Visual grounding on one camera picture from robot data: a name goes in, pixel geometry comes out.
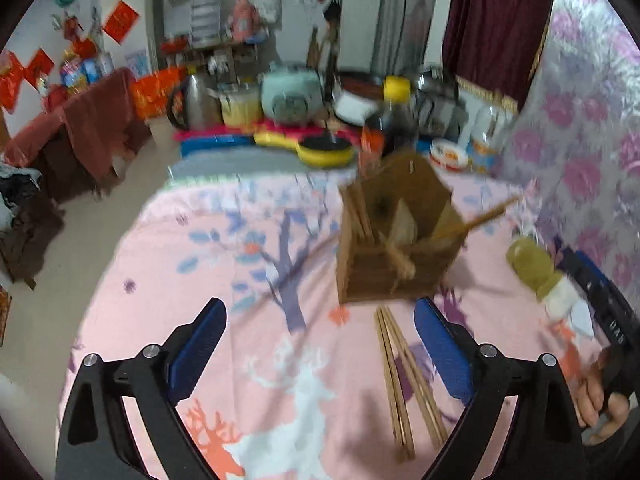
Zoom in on pink board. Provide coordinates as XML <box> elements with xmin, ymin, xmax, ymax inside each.
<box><xmin>172</xmin><ymin>120</ymin><xmax>361</xmax><ymax>143</ymax></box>

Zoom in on table with red cloth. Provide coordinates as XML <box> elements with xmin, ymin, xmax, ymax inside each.
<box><xmin>5</xmin><ymin>67</ymin><xmax>153</xmax><ymax>201</ymax></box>

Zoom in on small rice cooker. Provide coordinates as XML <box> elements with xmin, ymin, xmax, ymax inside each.
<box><xmin>261</xmin><ymin>62</ymin><xmax>323</xmax><ymax>126</ymax></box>

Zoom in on bundle of wooden chopsticks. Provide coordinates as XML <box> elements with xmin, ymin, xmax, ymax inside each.
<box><xmin>374</xmin><ymin>305</ymin><xmax>448</xmax><ymax>461</ymax></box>

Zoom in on cream pot with lid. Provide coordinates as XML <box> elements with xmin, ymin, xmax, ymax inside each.
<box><xmin>209</xmin><ymin>84</ymin><xmax>262</xmax><ymax>128</ymax></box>

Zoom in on wooden slatted chopstick holder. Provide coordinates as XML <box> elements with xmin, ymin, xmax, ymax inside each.
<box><xmin>336</xmin><ymin>151</ymin><xmax>468</xmax><ymax>306</ymax></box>

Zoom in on white refrigerator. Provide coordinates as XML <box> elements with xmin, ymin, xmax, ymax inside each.
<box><xmin>100</xmin><ymin>0</ymin><xmax>173</xmax><ymax>73</ymax></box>

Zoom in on stainless steel kettle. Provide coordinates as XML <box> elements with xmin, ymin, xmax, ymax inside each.
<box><xmin>166</xmin><ymin>71</ymin><xmax>223</xmax><ymax>132</ymax></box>

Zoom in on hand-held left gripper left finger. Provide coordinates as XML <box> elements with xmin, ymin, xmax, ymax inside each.
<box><xmin>55</xmin><ymin>297</ymin><xmax>228</xmax><ymax>480</ymax></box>

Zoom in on floral foil wall covering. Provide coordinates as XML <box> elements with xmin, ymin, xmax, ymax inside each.
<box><xmin>492</xmin><ymin>0</ymin><xmax>640</xmax><ymax>321</ymax></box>

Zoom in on single wooden chopstick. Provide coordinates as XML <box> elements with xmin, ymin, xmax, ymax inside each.
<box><xmin>432</xmin><ymin>197</ymin><xmax>521</xmax><ymax>243</ymax></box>
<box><xmin>382</xmin><ymin>232</ymin><xmax>417</xmax><ymax>281</ymax></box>
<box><xmin>357</xmin><ymin>187</ymin><xmax>375</xmax><ymax>240</ymax></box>

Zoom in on pink deer print blanket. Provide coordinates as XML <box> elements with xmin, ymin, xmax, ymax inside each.
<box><xmin>57</xmin><ymin>170</ymin><xmax>601</xmax><ymax>480</ymax></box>

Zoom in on clear cooking oil bottle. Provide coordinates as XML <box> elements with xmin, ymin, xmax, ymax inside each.
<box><xmin>467</xmin><ymin>105</ymin><xmax>506</xmax><ymax>173</ymax></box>

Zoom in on red white bowl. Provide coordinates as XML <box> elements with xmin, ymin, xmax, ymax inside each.
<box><xmin>430</xmin><ymin>138</ymin><xmax>471</xmax><ymax>168</ymax></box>

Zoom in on silver black pressure cooker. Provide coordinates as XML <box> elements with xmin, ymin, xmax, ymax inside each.
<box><xmin>415</xmin><ymin>70</ymin><xmax>463</xmax><ymax>136</ymax></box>

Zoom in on maroon curtain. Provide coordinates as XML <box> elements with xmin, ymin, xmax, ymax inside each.
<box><xmin>442</xmin><ymin>0</ymin><xmax>556</xmax><ymax>111</ymax></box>

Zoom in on pink thermos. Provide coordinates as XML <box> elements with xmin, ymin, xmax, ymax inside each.
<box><xmin>231</xmin><ymin>0</ymin><xmax>261</xmax><ymax>43</ymax></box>

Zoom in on brown frying pan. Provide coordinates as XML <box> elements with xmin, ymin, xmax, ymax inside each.
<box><xmin>336</xmin><ymin>71</ymin><xmax>388</xmax><ymax>96</ymax></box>

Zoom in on blue plastic box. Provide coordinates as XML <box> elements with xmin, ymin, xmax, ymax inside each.
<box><xmin>180</xmin><ymin>135</ymin><xmax>256</xmax><ymax>157</ymax></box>

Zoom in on yellow frying pan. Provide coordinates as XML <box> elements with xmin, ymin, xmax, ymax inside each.
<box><xmin>254</xmin><ymin>132</ymin><xmax>355</xmax><ymax>168</ymax></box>

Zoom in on tiered steel food carrier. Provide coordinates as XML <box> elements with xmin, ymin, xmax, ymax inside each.
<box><xmin>189</xmin><ymin>0</ymin><xmax>223</xmax><ymax>48</ymax></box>

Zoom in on soy sauce bottle yellow cap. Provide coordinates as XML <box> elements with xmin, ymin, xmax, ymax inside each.
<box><xmin>382</xmin><ymin>76</ymin><xmax>418</xmax><ymax>153</ymax></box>

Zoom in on person's right hand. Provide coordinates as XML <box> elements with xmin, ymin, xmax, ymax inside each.
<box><xmin>574</xmin><ymin>360</ymin><xmax>633</xmax><ymax>445</ymax></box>

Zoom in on large yellow oil bottle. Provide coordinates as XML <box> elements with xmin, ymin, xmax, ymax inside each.
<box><xmin>60</xmin><ymin>57</ymin><xmax>88</xmax><ymax>92</ymax></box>

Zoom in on grey black jacket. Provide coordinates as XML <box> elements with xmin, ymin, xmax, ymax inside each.
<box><xmin>0</xmin><ymin>162</ymin><xmax>46</xmax><ymax>226</ymax></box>

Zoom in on orange gift bag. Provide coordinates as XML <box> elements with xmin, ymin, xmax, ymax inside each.
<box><xmin>131</xmin><ymin>66</ymin><xmax>182</xmax><ymax>120</ymax></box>

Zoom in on wooden chair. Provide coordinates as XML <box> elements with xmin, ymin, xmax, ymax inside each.
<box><xmin>0</xmin><ymin>200</ymin><xmax>66</xmax><ymax>291</ymax></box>

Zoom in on red gift box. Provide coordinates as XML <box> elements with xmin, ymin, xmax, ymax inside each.
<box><xmin>0</xmin><ymin>285</ymin><xmax>13</xmax><ymax>348</ymax></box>

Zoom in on red diamond paper poster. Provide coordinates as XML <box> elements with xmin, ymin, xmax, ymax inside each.
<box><xmin>102</xmin><ymin>1</ymin><xmax>135</xmax><ymax>43</ymax></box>
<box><xmin>25</xmin><ymin>49</ymin><xmax>55</xmax><ymax>88</ymax></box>

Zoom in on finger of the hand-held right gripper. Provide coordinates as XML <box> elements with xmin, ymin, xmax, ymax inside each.
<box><xmin>570</xmin><ymin>250</ymin><xmax>613</xmax><ymax>297</ymax></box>

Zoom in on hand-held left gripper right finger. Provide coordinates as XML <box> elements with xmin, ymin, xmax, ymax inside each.
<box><xmin>414</xmin><ymin>298</ymin><xmax>586</xmax><ymax>480</ymax></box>

